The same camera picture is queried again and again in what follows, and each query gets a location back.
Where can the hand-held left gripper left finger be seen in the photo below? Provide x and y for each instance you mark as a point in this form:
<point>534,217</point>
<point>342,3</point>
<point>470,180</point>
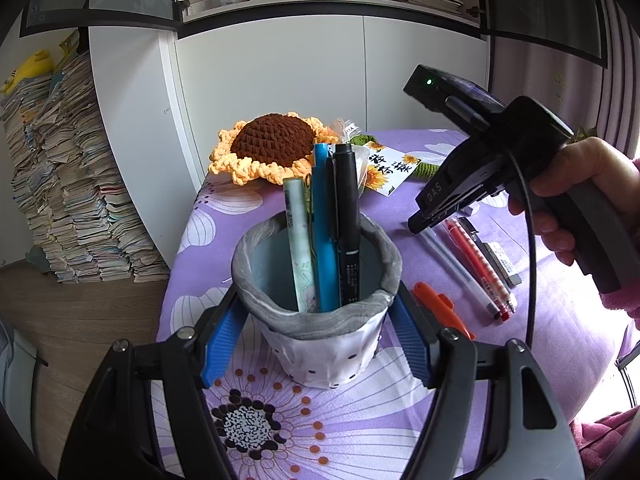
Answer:
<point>222,345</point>

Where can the yellow plush toy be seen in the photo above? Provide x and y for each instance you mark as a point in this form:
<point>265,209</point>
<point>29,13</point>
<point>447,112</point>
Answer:
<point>30,70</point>

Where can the green crochet stem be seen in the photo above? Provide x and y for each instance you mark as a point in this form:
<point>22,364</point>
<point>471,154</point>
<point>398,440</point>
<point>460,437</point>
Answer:
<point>430,169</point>

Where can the grey green floor object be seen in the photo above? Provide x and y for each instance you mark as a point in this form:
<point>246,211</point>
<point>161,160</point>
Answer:
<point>39,260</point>

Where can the grey white fabric pen holder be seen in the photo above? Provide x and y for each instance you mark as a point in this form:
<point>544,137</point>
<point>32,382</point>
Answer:
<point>320,355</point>

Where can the sunflower printed card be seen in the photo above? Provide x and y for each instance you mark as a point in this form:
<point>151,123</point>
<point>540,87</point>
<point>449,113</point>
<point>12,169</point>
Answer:
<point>387,167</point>

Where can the pink fleece clothing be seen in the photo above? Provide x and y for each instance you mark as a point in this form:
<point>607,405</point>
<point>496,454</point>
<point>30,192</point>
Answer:
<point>607,440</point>

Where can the clear wrap tag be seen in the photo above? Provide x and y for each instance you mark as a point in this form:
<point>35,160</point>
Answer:
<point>347,130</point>

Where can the person's right hand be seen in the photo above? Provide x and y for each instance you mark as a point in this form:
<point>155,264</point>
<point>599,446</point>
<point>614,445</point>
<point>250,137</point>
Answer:
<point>595,165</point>

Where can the grey pink curtain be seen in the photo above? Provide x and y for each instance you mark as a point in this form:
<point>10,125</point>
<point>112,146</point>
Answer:
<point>615,70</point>

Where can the grey blue bed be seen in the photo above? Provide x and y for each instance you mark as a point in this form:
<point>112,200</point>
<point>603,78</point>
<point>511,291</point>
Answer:
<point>17,380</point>

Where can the purple floral tablecloth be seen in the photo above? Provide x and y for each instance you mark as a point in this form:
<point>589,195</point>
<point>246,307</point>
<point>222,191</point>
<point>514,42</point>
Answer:
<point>350,425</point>

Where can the crochet sunflower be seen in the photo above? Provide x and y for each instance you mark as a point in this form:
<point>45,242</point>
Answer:
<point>270,142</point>

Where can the white eraser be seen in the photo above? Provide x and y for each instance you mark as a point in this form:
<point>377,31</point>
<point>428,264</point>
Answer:
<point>505,262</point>

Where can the tall pile of papers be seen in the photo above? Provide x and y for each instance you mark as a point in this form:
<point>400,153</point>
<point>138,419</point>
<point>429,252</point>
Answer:
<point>75,185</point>

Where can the white green patterned pen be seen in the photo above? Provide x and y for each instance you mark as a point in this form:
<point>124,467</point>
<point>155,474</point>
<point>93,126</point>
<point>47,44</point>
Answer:
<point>300,240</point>

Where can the clear gel pen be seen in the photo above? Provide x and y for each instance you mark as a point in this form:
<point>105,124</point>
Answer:
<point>457,270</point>

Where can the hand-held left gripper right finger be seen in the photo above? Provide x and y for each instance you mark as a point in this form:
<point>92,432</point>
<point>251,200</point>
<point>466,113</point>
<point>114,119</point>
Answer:
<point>410,345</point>

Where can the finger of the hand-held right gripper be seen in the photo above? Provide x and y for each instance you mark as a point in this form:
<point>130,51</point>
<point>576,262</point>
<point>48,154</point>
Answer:
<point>450,190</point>

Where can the red pen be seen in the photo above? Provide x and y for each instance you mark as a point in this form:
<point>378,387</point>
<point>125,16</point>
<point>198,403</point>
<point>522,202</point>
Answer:
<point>475,265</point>

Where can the orange utility knife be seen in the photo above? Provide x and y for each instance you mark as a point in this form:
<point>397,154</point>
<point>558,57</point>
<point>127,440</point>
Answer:
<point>442,310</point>

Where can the messy stack of booklets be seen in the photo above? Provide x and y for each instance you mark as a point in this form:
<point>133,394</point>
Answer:
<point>427,0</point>

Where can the black slim pen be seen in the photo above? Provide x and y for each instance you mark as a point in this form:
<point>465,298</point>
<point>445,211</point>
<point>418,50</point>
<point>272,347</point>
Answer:
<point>487,255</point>

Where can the blue pen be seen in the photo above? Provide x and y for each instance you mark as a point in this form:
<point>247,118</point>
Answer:
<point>327,260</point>

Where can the black marker pen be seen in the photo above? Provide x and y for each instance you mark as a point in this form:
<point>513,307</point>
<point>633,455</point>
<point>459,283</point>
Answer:
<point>347,220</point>

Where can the white bookcase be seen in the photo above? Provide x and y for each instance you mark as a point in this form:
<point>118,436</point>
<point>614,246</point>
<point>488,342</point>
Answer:
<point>280,70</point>

